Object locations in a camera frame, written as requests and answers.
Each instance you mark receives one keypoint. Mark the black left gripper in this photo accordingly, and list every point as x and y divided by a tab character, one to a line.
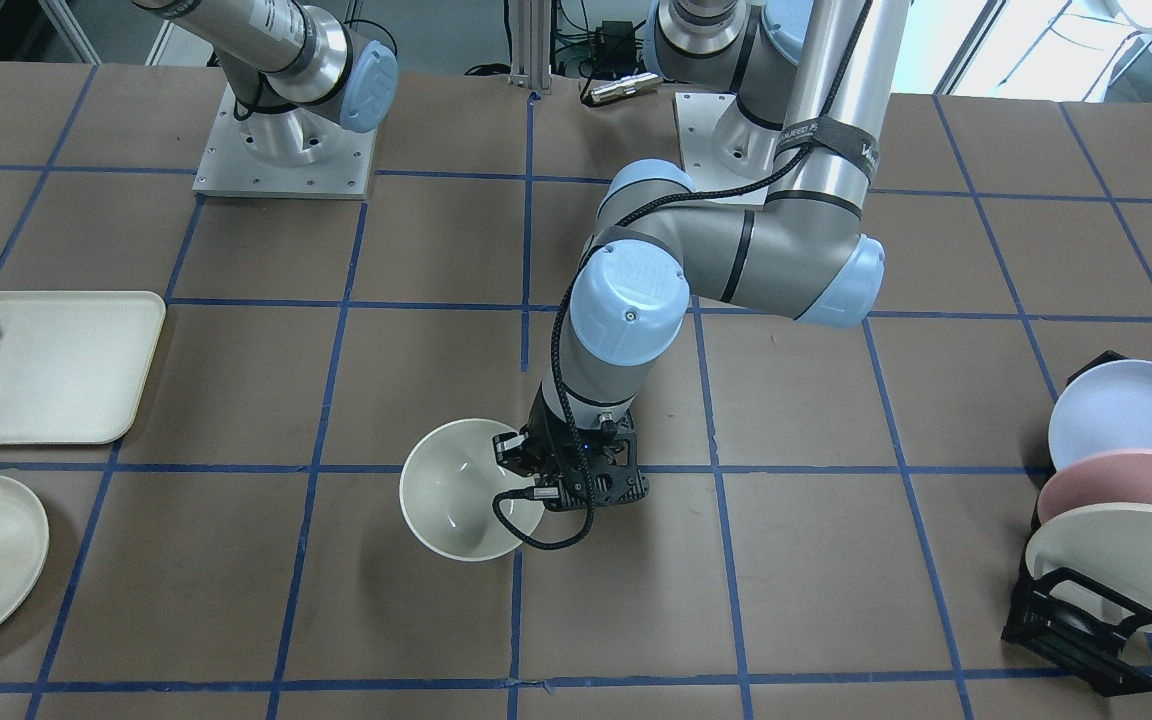
543	440

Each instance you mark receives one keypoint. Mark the cream ceramic bowl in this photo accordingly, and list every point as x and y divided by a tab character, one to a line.
447	489

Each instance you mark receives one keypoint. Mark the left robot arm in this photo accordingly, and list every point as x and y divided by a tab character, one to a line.
817	107

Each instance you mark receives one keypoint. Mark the white rectangular tray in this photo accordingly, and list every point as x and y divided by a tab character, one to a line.
73	364

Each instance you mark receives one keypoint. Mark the black plate rack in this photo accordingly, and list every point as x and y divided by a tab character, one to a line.
1074	638

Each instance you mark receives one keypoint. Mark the blue plate in rack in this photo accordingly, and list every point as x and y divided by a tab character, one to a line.
1106	408

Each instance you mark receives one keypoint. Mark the pink plate in rack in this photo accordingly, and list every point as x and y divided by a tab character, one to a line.
1120	476

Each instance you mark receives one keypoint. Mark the cream plate in rack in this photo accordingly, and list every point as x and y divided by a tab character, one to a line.
1110	543

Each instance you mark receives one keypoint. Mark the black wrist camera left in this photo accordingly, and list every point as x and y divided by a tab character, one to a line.
616	479

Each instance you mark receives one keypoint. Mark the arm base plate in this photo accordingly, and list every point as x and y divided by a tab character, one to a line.
291	155
721	148

